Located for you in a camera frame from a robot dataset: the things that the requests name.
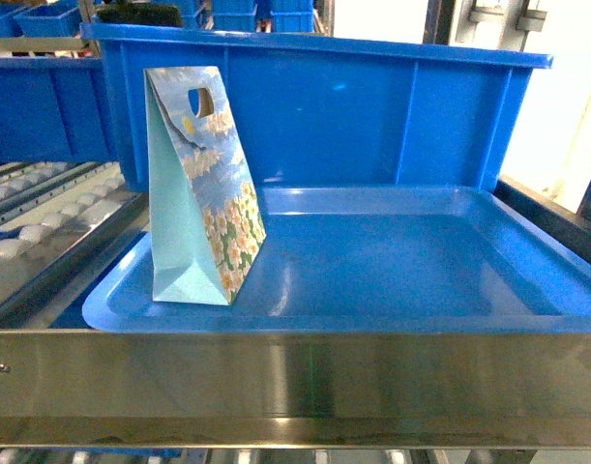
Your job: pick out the blue plastic tray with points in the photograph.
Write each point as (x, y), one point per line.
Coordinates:
(373, 260)

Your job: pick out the steel shelf front rail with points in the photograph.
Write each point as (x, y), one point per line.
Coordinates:
(404, 390)

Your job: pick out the flower gift bag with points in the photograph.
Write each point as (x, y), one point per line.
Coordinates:
(206, 224)

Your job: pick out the left roller conveyor track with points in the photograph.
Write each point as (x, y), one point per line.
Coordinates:
(47, 265)

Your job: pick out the blue crate at left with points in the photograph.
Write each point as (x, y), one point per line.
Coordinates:
(54, 109)

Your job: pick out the large blue plastic crate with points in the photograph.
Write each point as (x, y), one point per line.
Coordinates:
(312, 110)

